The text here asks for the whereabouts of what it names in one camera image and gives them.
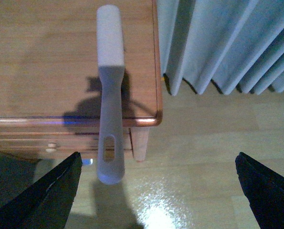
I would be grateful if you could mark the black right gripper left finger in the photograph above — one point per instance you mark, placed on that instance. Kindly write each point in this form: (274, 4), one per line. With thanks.
(47, 203)

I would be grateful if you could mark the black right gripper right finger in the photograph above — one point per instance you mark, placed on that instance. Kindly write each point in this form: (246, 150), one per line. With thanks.
(264, 190)

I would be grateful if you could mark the white hand brush black bristles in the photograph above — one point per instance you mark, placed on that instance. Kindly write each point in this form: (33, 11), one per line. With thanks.
(111, 68)

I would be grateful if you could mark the wooden side table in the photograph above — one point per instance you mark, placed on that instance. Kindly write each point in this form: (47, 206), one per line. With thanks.
(50, 93)

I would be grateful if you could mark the light green curtain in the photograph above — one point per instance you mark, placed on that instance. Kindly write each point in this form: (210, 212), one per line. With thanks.
(233, 43)

